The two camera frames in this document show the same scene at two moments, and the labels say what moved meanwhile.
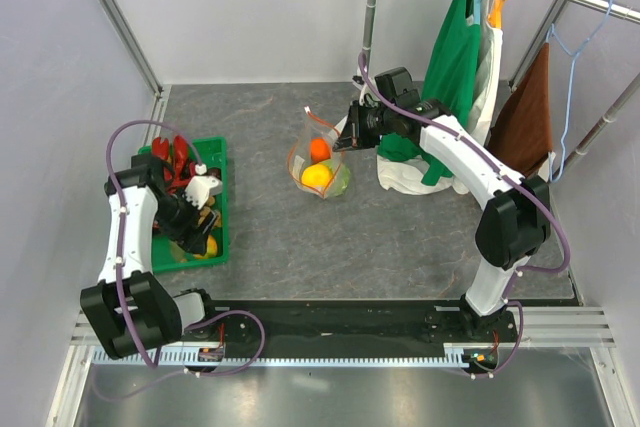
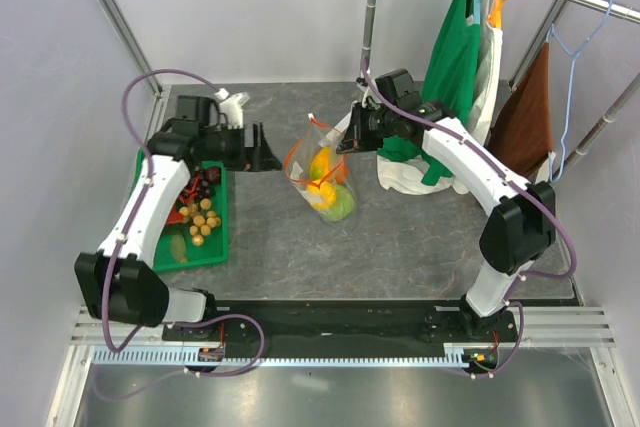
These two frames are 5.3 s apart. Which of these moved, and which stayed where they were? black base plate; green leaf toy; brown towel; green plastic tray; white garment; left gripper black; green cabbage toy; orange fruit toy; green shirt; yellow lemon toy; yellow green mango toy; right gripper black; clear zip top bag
Moved: left gripper black; orange fruit toy; green cabbage toy; clear zip top bag; yellow lemon toy; yellow green mango toy
Stayed: green leaf toy; right gripper black; white garment; brown towel; green plastic tray; green shirt; black base plate
